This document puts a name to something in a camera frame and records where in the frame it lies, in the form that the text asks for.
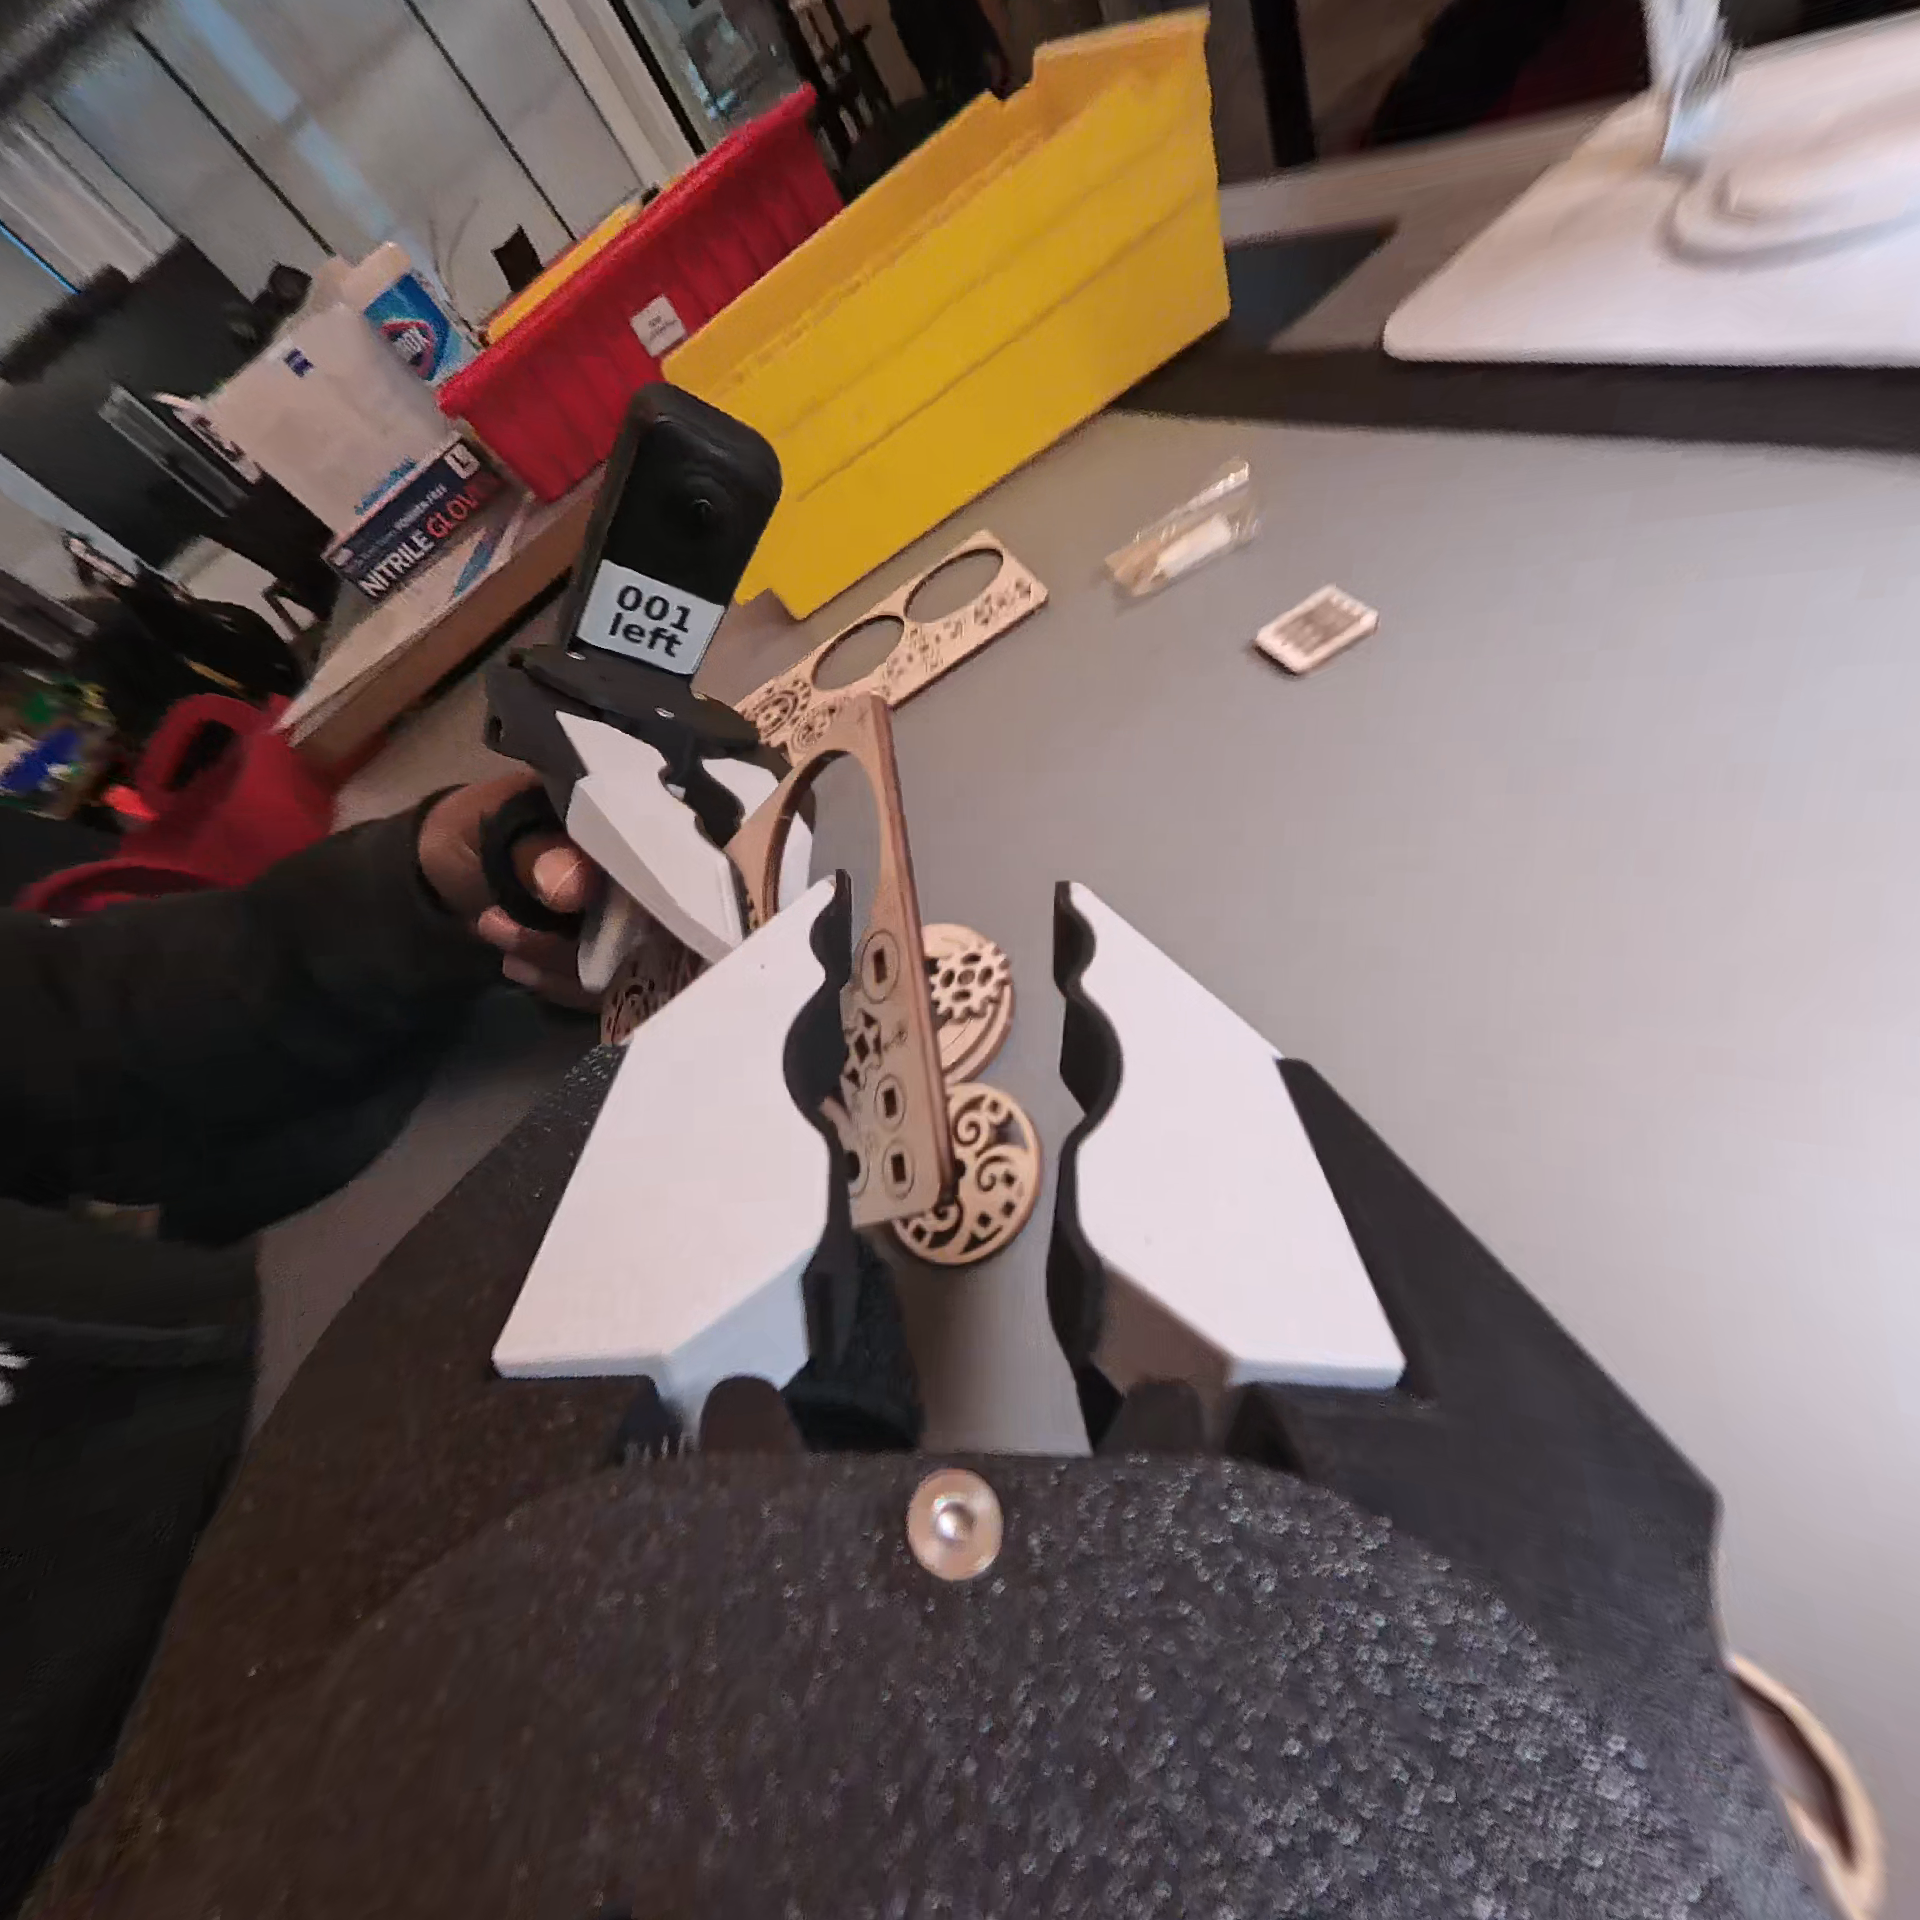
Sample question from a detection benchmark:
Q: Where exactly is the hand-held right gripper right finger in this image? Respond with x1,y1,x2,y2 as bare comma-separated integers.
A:
1047,879,1409,1403

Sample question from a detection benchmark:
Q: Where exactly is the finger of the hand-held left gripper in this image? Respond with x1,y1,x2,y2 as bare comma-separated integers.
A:
557,718,752,964

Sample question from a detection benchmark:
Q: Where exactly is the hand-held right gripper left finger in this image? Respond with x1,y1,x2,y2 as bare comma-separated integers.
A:
489,879,856,1431

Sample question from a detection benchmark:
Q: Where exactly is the swirl-cut wooden disc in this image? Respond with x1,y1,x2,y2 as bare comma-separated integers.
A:
885,1077,1045,1269

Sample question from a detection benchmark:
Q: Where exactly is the laser-cut wooden parts sheet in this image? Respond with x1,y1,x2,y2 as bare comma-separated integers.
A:
724,696,962,1235
732,528,1052,755

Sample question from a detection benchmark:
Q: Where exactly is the wooden ring base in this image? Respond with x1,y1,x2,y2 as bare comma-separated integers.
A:
918,919,1024,1086

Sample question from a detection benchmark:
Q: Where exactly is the yellow plastic bin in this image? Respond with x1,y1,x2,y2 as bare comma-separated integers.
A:
661,6,1234,620
481,200,648,344

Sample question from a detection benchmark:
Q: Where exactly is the person's left forearm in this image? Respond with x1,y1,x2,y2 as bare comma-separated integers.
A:
0,808,452,1248

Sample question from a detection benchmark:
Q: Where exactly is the person's left hand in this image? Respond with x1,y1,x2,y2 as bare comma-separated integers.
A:
415,772,601,1009

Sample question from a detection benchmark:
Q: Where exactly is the red plastic bin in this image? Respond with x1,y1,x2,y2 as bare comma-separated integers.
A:
438,85,846,504

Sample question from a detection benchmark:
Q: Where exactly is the ornate wooden disc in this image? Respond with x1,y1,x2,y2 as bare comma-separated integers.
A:
598,919,740,1052

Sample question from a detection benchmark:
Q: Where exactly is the blue glove box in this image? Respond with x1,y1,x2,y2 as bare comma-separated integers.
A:
322,435,513,600

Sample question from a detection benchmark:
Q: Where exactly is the wooden side table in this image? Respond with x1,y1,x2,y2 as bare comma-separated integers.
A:
273,480,605,771

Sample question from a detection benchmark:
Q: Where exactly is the white wipes canister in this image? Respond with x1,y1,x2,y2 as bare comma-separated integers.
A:
335,239,455,395

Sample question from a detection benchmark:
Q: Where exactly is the white cardboard box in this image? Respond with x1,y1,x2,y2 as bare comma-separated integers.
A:
208,333,440,529

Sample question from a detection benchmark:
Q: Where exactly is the clear plastic parts bag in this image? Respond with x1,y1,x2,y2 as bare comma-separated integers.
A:
1103,456,1260,597

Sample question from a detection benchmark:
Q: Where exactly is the small slotted wooden piece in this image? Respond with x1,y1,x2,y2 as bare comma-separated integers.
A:
1253,584,1383,676

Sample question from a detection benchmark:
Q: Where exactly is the small wooden ring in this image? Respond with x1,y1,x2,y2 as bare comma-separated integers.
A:
1720,1649,1887,1920

